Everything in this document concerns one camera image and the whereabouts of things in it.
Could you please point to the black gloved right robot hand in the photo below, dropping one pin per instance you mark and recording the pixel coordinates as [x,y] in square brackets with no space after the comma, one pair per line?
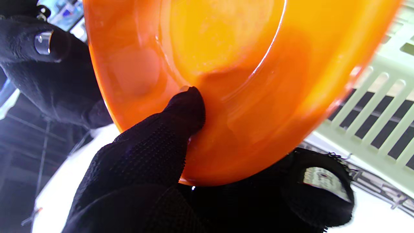
[58,84]

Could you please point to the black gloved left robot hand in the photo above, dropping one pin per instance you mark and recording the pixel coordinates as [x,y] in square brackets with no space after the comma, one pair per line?
[136,168]

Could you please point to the orange plastic bowl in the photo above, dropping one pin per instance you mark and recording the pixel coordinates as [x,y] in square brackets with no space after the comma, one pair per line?
[242,81]

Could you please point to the pale green plastic dish rack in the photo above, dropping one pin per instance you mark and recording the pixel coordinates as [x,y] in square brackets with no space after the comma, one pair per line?
[365,152]

